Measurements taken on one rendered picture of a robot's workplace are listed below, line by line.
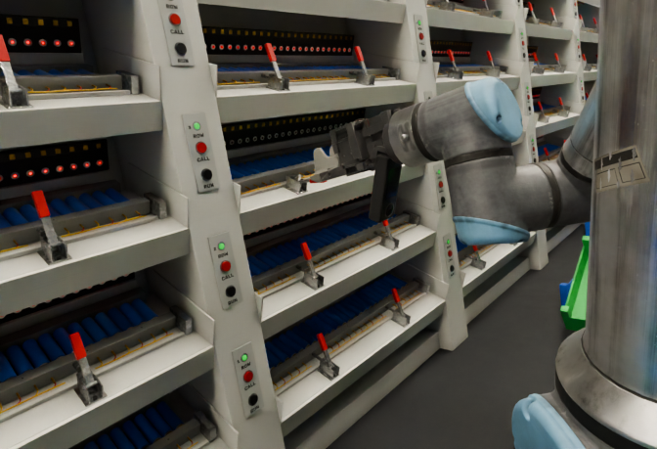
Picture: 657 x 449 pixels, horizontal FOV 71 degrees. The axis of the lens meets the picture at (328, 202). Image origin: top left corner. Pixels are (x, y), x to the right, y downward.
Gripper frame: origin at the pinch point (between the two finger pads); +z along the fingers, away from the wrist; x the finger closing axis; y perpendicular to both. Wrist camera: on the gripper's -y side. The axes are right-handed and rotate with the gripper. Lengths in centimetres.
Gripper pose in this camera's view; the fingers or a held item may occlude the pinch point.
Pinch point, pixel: (320, 179)
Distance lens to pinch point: 85.6
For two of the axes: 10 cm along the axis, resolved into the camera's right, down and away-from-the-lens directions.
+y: -2.7, -9.6, -0.3
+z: -6.9, 1.7, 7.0
